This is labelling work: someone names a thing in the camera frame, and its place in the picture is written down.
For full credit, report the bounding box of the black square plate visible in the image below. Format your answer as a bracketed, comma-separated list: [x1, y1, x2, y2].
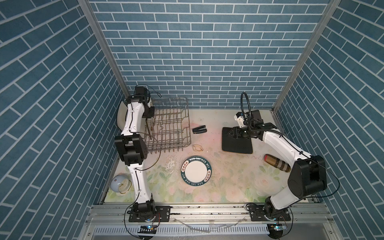
[222, 127, 253, 154]

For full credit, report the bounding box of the white square plate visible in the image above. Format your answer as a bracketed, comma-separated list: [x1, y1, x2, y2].
[117, 101, 128, 131]

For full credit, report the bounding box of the floral square plate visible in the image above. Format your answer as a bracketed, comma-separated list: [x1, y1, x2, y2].
[146, 118, 155, 140]

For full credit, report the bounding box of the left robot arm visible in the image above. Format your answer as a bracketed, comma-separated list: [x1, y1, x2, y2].
[115, 86, 156, 222]

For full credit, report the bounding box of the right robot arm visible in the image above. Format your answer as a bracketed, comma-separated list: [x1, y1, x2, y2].
[229, 111, 327, 220]

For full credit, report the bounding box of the brown striped cylinder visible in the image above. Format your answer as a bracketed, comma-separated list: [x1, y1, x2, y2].
[264, 154, 291, 173]

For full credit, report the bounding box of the black stapler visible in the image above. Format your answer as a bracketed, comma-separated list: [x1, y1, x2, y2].
[192, 125, 207, 134]

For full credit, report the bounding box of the white round bowl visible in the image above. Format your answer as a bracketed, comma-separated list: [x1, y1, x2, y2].
[110, 174, 132, 194]

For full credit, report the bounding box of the right base circuit board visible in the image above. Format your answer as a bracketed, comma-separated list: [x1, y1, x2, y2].
[268, 224, 287, 234]

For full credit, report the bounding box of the base circuit board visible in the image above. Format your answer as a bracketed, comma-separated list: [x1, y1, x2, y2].
[268, 224, 287, 234]
[138, 225, 158, 235]

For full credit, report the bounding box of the left base circuit board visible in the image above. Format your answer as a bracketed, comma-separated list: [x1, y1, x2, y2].
[138, 225, 158, 235]

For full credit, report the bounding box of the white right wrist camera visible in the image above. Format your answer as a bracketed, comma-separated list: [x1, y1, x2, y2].
[234, 112, 246, 128]

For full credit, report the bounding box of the black right camera cable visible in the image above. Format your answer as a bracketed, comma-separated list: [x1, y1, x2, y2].
[239, 91, 253, 127]

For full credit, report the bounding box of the grey wire dish rack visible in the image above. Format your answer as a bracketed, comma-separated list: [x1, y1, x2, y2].
[145, 98, 192, 153]

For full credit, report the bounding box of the white cable duct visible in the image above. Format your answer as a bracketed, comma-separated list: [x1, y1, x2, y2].
[93, 224, 270, 237]

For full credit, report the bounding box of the aluminium mounting rail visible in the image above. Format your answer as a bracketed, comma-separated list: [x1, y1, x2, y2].
[80, 203, 342, 240]

